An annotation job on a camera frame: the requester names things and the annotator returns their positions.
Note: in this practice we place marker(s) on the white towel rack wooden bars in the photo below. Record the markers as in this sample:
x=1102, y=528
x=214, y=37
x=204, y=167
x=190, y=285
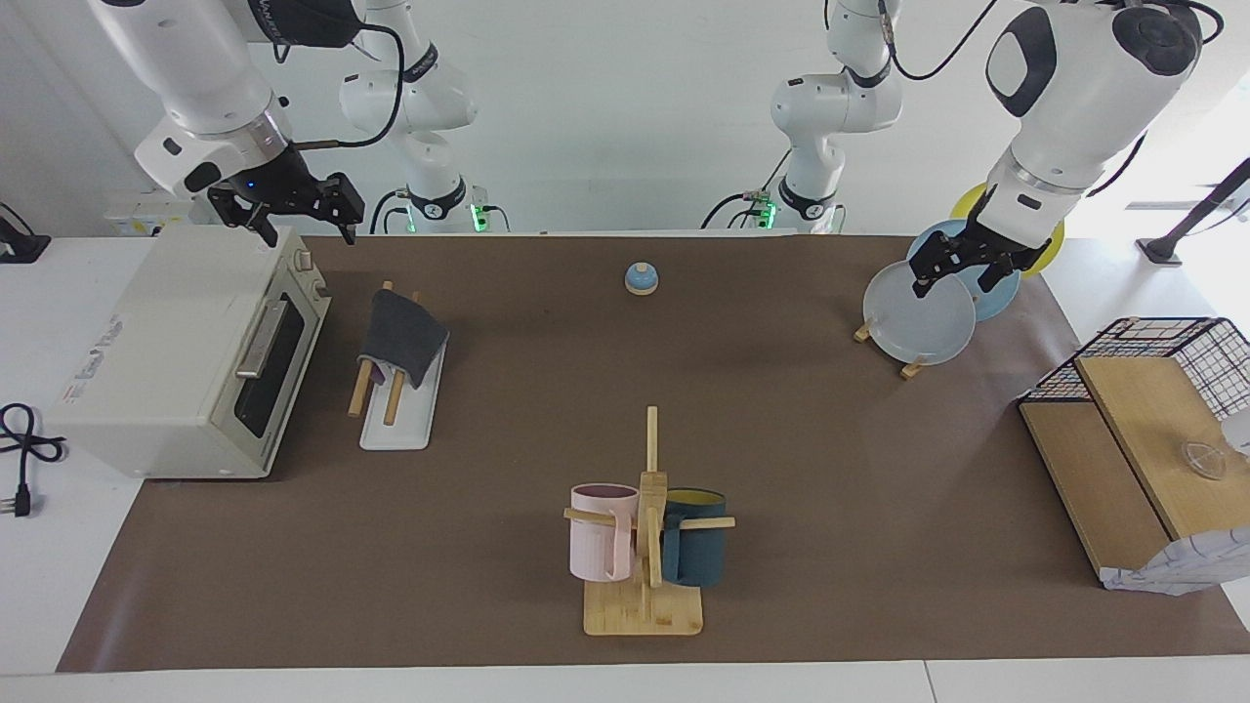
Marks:
x=410, y=425

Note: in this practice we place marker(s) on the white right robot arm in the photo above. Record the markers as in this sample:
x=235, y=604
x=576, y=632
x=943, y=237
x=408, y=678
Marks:
x=195, y=68

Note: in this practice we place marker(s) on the blue call bell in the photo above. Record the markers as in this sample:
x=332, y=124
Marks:
x=642, y=281

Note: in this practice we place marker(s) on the white power strip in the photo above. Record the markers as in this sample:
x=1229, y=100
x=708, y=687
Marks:
x=137, y=220

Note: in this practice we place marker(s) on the wooden box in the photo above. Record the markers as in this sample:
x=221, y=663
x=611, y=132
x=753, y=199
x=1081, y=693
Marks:
x=1143, y=430

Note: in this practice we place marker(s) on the grey plate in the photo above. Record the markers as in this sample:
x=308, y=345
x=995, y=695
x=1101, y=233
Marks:
x=928, y=327

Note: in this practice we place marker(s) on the dark teal mug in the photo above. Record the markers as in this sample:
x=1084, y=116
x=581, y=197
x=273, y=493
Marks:
x=695, y=557

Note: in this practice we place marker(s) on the black clamp mount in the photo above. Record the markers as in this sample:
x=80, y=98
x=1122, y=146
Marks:
x=20, y=249

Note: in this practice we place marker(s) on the pink mug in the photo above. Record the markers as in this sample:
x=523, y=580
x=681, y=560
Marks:
x=591, y=552

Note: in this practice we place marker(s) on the light blue plate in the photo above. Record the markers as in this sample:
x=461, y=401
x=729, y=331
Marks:
x=933, y=236

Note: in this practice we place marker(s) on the black stand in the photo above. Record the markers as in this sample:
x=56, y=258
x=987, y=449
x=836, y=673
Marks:
x=1187, y=229

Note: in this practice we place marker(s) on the yellow plate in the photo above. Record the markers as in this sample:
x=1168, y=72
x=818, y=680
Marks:
x=1053, y=239

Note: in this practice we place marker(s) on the purple and grey towel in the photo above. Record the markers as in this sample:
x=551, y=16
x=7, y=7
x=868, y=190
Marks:
x=405, y=332

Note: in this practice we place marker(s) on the beige toaster oven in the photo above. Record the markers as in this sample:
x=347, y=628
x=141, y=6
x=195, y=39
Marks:
x=156, y=361

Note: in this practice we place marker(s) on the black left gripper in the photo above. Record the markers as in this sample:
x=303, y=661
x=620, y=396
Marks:
x=981, y=249

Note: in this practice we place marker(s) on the brown table mat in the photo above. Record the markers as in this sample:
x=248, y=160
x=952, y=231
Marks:
x=488, y=547

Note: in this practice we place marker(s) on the clear glass lid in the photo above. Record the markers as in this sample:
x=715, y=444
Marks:
x=1203, y=459

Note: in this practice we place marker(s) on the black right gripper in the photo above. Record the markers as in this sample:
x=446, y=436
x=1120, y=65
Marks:
x=278, y=186

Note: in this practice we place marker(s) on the wooden plate rack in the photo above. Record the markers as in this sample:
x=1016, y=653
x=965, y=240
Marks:
x=913, y=370

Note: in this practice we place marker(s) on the wooden mug tree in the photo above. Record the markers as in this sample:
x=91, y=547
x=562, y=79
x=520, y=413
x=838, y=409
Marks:
x=645, y=610

